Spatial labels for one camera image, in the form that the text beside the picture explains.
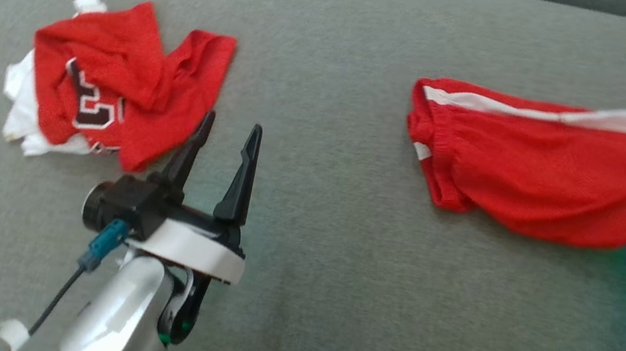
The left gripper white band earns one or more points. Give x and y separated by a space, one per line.
199 248

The red and white jersey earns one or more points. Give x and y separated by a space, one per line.
114 72

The red shorts with white stripe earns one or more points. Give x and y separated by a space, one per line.
543 169

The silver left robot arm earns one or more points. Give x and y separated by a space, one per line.
118 314

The grey sofa seat cushion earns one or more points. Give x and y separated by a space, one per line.
314 169

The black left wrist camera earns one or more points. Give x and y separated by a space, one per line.
120 204

